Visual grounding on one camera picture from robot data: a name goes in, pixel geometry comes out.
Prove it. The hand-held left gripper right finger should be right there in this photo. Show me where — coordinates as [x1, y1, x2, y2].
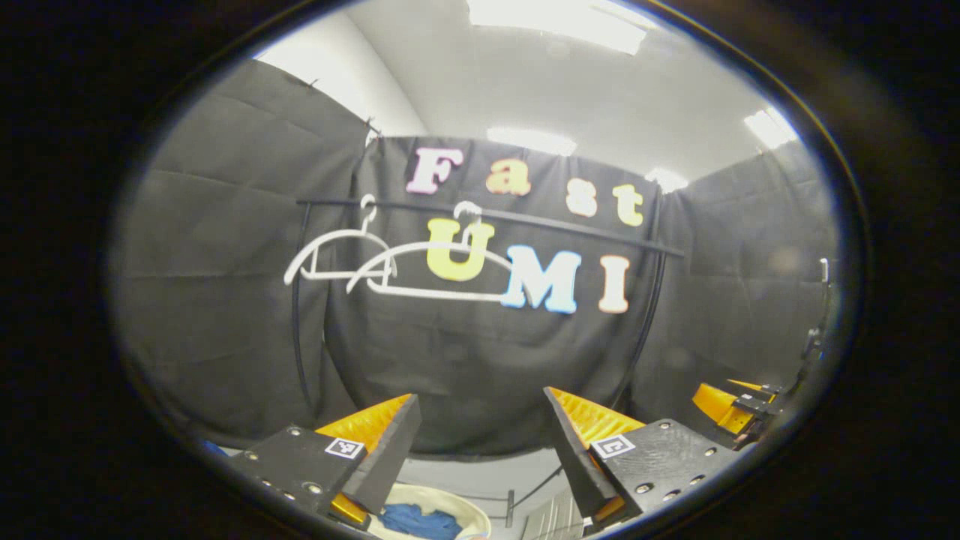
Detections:
[542, 387, 740, 532]

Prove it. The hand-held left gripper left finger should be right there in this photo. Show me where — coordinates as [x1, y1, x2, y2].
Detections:
[225, 394, 422, 533]

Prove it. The cream laundry hamper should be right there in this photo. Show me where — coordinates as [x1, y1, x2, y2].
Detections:
[367, 484, 492, 540]

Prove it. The blue corduroy jacket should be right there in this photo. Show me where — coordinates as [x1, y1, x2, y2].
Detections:
[379, 502, 464, 540]

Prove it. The white plastic hanger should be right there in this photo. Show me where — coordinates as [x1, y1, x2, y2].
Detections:
[283, 193, 399, 287]
[346, 200, 535, 305]

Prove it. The black metal clothes rack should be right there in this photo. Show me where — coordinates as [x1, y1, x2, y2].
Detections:
[291, 196, 686, 530]

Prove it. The black backdrop cloth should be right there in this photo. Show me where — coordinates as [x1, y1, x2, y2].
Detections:
[111, 58, 839, 460]

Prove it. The large ceiling light panel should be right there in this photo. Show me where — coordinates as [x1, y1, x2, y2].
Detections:
[466, 0, 661, 55]

